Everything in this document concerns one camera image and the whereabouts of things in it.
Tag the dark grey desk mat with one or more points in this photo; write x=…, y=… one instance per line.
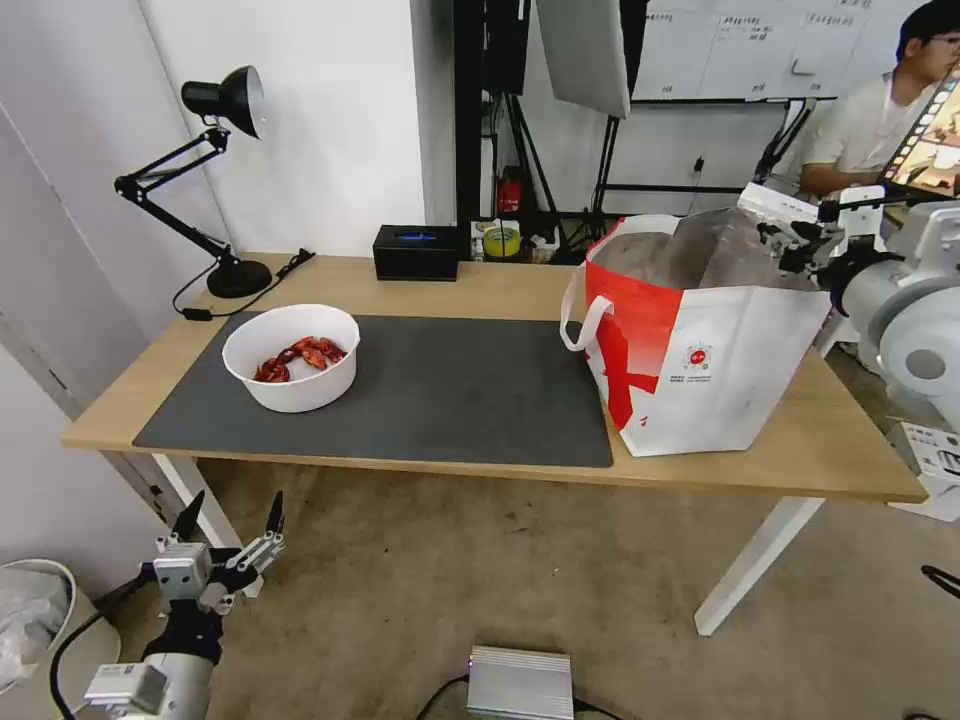
x=450, y=390

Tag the black whiteboard stand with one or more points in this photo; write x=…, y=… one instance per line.
x=607, y=172

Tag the black stand foot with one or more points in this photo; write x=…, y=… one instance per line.
x=941, y=579

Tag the black tissue box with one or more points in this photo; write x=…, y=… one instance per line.
x=416, y=261

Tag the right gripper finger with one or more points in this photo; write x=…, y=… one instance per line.
x=813, y=231
x=772, y=229

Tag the white softbox panel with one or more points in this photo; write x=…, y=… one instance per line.
x=589, y=52

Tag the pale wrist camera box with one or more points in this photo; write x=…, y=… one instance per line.
x=181, y=573

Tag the white red takeout bag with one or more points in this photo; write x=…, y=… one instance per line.
x=720, y=360

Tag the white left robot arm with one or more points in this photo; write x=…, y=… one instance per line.
x=184, y=686

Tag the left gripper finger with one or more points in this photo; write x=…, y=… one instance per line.
x=271, y=529
x=187, y=519

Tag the red fire extinguisher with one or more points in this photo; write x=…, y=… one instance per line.
x=511, y=196

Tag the pale waste bin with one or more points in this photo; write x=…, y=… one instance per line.
x=45, y=630

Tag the black pillar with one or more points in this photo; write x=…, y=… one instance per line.
x=471, y=105

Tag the whiteboard with notes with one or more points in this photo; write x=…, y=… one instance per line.
x=750, y=45

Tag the red crayfish shells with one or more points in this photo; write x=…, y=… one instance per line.
x=311, y=351

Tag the black desk lamp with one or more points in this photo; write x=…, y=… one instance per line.
x=225, y=94

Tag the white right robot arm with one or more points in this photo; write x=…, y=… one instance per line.
x=911, y=315

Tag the yellow green tape roll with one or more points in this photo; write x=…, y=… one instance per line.
x=502, y=244

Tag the black light stand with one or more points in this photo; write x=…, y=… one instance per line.
x=525, y=161

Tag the laptop screen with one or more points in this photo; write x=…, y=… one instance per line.
x=934, y=135

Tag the silver metal box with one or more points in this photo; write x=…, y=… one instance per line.
x=519, y=686

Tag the white round bowl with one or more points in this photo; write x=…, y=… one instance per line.
x=300, y=390

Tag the person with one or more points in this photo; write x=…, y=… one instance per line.
x=855, y=127

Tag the white cardboard box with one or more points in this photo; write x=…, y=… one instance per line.
x=934, y=457

